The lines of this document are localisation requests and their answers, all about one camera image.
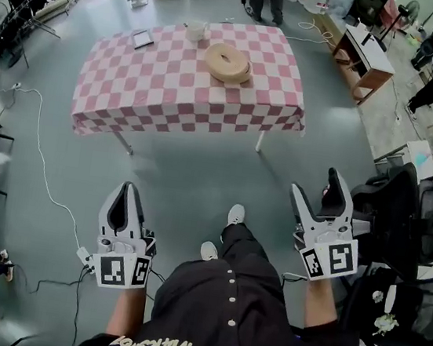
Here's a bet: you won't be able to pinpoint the person's white right shoe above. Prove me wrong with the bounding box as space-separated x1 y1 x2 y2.
225 202 248 229

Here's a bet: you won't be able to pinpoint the person's black trousers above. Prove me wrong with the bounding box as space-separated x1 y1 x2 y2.
215 219 276 271

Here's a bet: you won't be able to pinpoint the black bag with white flowers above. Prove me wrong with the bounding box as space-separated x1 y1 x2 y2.
351 264 428 346

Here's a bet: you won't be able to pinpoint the white power strip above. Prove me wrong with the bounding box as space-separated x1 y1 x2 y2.
73 245 99 275

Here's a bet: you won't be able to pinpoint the person's right forearm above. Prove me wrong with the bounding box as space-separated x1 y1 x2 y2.
300 275 345 336

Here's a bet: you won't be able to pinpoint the wooden desk with white top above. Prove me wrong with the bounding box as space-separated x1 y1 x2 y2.
325 21 402 111

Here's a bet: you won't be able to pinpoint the black cable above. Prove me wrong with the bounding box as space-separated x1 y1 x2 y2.
6 249 168 316

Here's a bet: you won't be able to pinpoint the black mesh office chair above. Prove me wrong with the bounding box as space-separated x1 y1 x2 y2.
340 154 433 286

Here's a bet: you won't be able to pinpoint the person's white left shoe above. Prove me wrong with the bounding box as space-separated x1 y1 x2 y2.
198 240 221 264

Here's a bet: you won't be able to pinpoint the person's left forearm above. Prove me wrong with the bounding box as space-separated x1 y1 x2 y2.
105 283 147 342

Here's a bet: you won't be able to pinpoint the white cable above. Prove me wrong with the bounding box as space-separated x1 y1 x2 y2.
283 15 342 49
0 80 106 251

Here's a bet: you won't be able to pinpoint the person's white shoe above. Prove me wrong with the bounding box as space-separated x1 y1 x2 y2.
225 202 248 229
198 240 221 264

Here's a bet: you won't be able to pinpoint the grey picture frame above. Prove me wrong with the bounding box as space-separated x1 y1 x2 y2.
129 27 157 52

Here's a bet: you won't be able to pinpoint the clothes rack with dark clothes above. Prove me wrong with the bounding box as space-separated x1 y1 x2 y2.
0 0 78 79

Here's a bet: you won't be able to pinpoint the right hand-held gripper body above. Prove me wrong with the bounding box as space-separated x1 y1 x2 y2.
286 209 372 288

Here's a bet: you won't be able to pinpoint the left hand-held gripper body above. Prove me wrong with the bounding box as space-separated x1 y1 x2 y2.
89 220 160 295

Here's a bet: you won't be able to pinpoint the round beige box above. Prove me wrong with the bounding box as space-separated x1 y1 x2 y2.
205 56 255 87

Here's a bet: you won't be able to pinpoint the person's black shirt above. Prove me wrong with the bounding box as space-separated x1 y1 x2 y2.
72 241 395 346

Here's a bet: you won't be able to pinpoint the white-legged table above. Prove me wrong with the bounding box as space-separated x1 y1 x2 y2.
110 110 267 173

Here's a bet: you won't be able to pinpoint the red white checkered tablecloth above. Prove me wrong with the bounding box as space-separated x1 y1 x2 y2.
67 2 318 165

